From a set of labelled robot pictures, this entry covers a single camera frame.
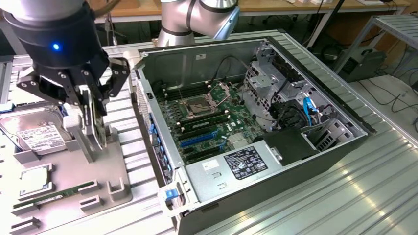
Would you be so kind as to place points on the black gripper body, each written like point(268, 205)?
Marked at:
point(55, 36)

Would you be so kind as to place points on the green GPU card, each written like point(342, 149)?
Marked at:
point(98, 132)

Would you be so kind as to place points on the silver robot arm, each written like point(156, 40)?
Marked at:
point(176, 19)

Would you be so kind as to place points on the blue disk caddy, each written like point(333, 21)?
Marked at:
point(61, 106)

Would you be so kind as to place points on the black stand legs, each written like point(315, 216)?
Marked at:
point(110, 31)

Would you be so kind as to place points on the silver hard disk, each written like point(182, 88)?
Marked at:
point(36, 132)

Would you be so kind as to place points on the blue card retainer clip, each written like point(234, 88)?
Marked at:
point(151, 129)

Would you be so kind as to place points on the CPU socket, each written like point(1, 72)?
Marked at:
point(198, 106)

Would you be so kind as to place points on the metal socket cover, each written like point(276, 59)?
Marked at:
point(220, 94)

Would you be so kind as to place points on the installed RAM stick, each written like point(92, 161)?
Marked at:
point(203, 123)

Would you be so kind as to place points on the blue expansion slot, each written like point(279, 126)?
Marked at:
point(199, 139)

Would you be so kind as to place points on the CPU chip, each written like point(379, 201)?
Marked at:
point(33, 180)

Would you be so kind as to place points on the grey parts rack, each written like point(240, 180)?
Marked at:
point(82, 176)

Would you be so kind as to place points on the green motherboard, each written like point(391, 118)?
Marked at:
point(235, 115)

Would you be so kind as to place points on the black expansion slot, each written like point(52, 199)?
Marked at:
point(202, 152)

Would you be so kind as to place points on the metal disk bay cage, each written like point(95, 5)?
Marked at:
point(260, 80)

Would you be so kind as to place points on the green RAM stick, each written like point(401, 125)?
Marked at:
point(55, 194)

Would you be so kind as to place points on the silver chipset heatsink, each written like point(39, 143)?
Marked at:
point(239, 140)

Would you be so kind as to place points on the blue case latch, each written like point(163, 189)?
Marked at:
point(170, 194)

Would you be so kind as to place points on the silver power supply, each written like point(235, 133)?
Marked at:
point(228, 176)

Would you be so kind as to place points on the wooden desk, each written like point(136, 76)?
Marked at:
point(276, 7)

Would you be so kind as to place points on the open PC case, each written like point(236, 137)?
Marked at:
point(294, 176)

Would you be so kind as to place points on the black box machine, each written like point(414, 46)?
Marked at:
point(362, 63)

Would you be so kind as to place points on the metal slat side table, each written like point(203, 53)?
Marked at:
point(397, 24)

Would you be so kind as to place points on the black intrusion switch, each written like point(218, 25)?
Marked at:
point(150, 96)

